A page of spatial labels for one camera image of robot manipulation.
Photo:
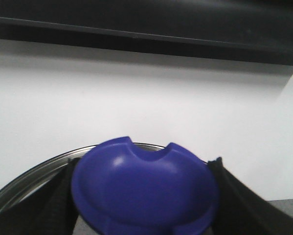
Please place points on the black range hood edge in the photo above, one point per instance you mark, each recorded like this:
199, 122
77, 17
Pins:
241, 30

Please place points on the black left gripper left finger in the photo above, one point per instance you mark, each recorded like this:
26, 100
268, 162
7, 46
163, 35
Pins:
48, 211

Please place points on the blue knob glass pot lid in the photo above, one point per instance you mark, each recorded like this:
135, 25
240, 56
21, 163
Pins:
120, 189

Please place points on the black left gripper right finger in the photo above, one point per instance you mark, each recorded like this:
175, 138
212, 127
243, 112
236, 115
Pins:
243, 212

